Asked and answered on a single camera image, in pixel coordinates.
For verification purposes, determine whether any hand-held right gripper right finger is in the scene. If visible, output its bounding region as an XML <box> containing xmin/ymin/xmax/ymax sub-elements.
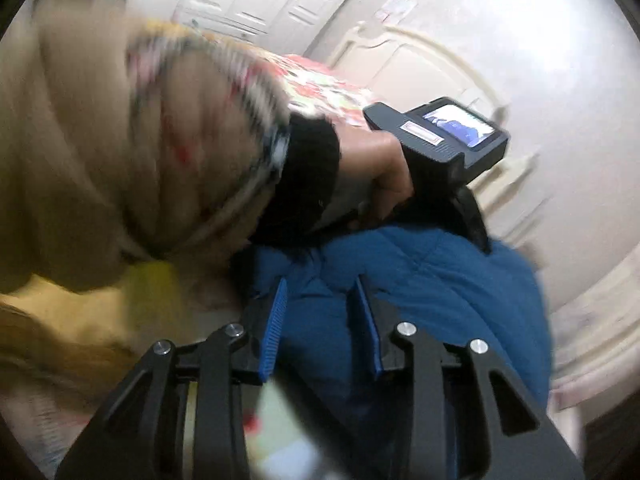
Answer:
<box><xmin>352</xmin><ymin>277</ymin><xmax>586</xmax><ymax>480</ymax></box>

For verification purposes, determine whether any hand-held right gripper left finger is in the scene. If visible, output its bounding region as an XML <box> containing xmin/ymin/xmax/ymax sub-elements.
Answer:
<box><xmin>55</xmin><ymin>277</ymin><xmax>290</xmax><ymax>480</ymax></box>

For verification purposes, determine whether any blue puffer jacket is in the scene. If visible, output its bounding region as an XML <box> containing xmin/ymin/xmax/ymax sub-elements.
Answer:
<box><xmin>230</xmin><ymin>224</ymin><xmax>556</xmax><ymax>480</ymax></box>

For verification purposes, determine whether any person's left forearm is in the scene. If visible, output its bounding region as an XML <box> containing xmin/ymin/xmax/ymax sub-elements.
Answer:
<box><xmin>0</xmin><ymin>0</ymin><xmax>345</xmax><ymax>292</ymax></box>

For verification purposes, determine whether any person's left hand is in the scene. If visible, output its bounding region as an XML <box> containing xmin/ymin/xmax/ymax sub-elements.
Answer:
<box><xmin>342</xmin><ymin>136</ymin><xmax>416</xmax><ymax>227</ymax></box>

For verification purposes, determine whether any yellow cloth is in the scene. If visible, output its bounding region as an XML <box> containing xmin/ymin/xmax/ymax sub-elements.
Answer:
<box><xmin>0</xmin><ymin>260</ymin><xmax>202</xmax><ymax>402</ymax></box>

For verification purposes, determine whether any white wardrobe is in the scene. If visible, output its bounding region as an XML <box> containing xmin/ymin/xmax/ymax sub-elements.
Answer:
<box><xmin>125</xmin><ymin>0</ymin><xmax>382</xmax><ymax>54</ymax></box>

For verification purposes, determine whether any small wall paper note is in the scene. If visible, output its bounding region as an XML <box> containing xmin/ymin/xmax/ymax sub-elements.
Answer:
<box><xmin>382</xmin><ymin>0</ymin><xmax>417</xmax><ymax>22</ymax></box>

